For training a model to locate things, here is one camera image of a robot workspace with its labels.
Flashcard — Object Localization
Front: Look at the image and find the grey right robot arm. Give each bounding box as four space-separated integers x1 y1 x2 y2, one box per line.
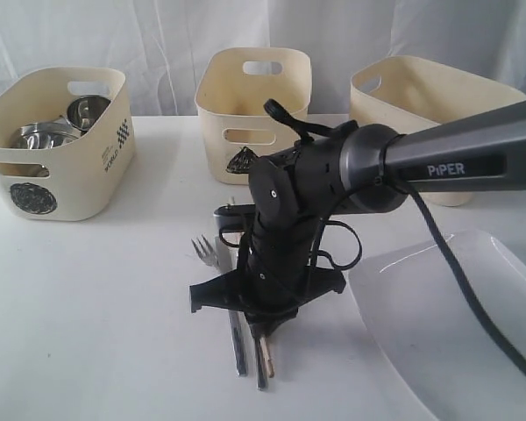
189 99 526 334

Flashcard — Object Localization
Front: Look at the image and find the cream bin with circle sticker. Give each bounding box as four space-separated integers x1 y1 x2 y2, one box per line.
0 67 135 221

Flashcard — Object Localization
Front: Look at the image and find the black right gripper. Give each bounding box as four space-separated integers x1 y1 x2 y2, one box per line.
189 216 345 340

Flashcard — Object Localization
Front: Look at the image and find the silver metal fork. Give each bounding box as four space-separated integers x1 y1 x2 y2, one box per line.
191 235 219 268

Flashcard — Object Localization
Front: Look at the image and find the stainless steel cup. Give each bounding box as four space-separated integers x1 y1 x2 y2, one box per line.
66 95 110 133

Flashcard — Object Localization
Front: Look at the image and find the stainless steel bowl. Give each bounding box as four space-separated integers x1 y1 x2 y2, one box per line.
8 121 81 150

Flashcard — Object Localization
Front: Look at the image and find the white rectangular plate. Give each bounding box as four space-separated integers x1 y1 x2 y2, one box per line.
349 230 526 420

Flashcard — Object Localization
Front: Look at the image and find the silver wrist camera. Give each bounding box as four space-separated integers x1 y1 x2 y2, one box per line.
213 203 256 234

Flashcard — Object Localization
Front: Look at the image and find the white curtain backdrop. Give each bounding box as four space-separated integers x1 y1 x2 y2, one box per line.
0 0 526 116

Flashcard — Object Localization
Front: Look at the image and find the silver metal knife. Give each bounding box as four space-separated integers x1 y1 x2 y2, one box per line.
214 236 248 377

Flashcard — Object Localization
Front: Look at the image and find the cream bin with square sticker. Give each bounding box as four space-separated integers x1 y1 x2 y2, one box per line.
350 56 526 213

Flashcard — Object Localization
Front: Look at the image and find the silver metal spoon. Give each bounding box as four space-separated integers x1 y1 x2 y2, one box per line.
253 337 268 391

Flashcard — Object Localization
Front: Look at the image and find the cream bin with triangle sticker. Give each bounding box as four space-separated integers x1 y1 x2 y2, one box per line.
195 47 312 185

